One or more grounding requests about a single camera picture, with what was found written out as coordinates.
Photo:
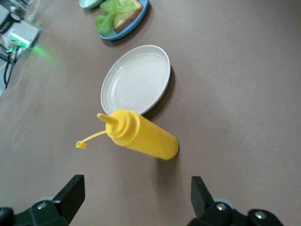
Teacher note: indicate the brown bread slice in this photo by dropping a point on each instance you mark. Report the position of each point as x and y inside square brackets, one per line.
[127, 20]

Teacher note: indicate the blue plate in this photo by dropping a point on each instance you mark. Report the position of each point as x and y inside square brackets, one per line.
[131, 28]

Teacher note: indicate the beige plate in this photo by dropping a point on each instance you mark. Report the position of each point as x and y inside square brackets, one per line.
[136, 80]

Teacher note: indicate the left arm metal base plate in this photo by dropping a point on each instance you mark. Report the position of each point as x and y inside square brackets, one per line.
[26, 33]

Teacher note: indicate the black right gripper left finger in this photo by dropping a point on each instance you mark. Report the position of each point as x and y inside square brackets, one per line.
[68, 200]

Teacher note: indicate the yellow mustard squeeze bottle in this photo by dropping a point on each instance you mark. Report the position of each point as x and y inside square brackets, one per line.
[145, 139]

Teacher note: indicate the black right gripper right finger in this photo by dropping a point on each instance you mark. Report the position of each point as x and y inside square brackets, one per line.
[202, 202]

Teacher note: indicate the green lettuce leaf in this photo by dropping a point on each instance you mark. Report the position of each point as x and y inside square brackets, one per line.
[105, 21]

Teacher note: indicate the pale green plate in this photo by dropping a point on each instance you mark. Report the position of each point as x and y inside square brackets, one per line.
[88, 3]

